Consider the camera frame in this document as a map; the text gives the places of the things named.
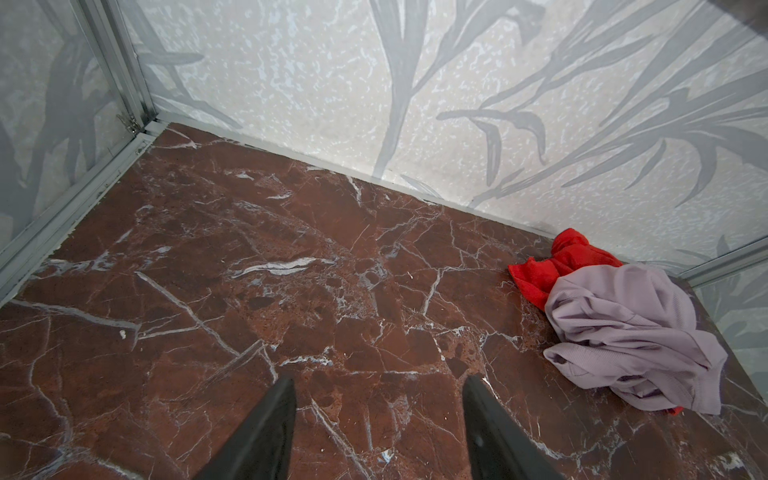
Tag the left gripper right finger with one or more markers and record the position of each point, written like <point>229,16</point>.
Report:
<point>497,447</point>

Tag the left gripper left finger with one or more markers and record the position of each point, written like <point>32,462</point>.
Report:
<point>260,447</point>

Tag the red cloth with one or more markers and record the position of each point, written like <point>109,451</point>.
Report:
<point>570,252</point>

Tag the light mauve cloth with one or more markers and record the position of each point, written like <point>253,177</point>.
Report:
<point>632,330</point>

